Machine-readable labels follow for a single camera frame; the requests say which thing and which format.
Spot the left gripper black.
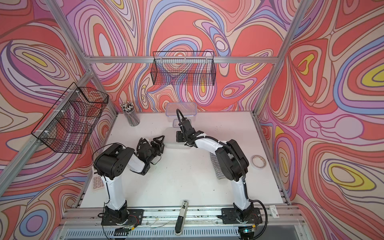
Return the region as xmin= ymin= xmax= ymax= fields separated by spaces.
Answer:
xmin=146 ymin=136 xmax=166 ymax=166

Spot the grey striped cloth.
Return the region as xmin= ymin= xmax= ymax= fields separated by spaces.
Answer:
xmin=210 ymin=153 xmax=226 ymax=180

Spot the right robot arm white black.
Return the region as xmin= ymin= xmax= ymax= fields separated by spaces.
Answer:
xmin=177 ymin=111 xmax=254 ymax=223

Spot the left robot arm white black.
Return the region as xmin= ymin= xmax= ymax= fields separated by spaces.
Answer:
xmin=93 ymin=135 xmax=165 ymax=226

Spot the small clear box blue lid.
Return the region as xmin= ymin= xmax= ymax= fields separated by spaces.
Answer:
xmin=172 ymin=119 xmax=183 ymax=129

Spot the large clear box blue lid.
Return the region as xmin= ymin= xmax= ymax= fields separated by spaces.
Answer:
xmin=166 ymin=102 xmax=197 ymax=120

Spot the mesh pen cup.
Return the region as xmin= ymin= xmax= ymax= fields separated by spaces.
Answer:
xmin=121 ymin=102 xmax=140 ymax=127

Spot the tape roll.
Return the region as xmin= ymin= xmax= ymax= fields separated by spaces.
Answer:
xmin=251 ymin=155 xmax=267 ymax=170

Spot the white calculator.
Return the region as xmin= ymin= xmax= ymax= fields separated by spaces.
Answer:
xmin=92 ymin=174 xmax=105 ymax=191

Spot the black white marker pen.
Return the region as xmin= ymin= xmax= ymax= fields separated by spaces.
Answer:
xmin=175 ymin=200 xmax=189 ymax=236

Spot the white red label tag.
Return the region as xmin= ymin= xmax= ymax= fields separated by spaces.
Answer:
xmin=269 ymin=205 xmax=280 ymax=219

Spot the black wire basket back wall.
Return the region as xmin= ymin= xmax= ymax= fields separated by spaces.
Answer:
xmin=151 ymin=51 xmax=217 ymax=86

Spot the black wire basket wall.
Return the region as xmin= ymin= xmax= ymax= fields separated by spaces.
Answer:
xmin=31 ymin=83 xmax=109 ymax=154
xmin=151 ymin=51 xmax=217 ymax=86

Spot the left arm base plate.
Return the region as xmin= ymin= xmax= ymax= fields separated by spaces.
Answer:
xmin=101 ymin=209 xmax=144 ymax=226

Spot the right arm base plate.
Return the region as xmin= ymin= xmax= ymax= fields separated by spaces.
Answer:
xmin=218 ymin=207 xmax=264 ymax=226

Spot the black wire basket left wall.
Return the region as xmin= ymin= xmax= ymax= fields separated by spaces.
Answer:
xmin=31 ymin=83 xmax=109 ymax=154

